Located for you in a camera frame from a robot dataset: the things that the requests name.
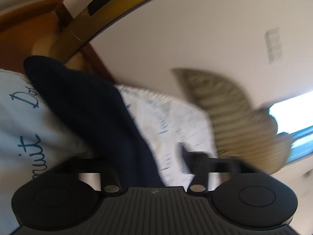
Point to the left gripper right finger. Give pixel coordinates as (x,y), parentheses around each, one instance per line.
(201,165)

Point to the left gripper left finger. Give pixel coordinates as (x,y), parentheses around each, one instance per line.
(98,175)

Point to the grey and navy sweater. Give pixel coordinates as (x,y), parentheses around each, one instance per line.
(94,111)

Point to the olive striped headboard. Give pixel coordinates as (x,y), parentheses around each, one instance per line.
(239,129)

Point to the white script-print bedsheet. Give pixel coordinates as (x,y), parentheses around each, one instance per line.
(34,141)

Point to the bright window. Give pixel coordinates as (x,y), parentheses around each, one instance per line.
(294,116)

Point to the gold tower air conditioner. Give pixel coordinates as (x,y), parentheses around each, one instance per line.
(97,16)

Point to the white wall switch panel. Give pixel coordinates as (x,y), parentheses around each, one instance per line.
(274,45)

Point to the orange wooden door frame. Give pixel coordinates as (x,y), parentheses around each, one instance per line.
(30,30)

